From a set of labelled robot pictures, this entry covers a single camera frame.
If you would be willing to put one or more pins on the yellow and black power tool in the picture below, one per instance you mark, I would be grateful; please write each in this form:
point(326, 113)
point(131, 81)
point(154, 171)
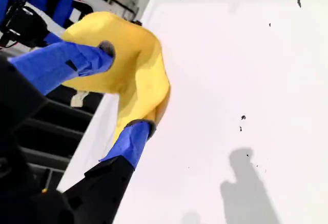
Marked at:
point(44, 190)

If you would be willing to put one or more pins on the yellow towel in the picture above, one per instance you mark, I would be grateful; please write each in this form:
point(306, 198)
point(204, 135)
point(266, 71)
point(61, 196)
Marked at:
point(138, 62)

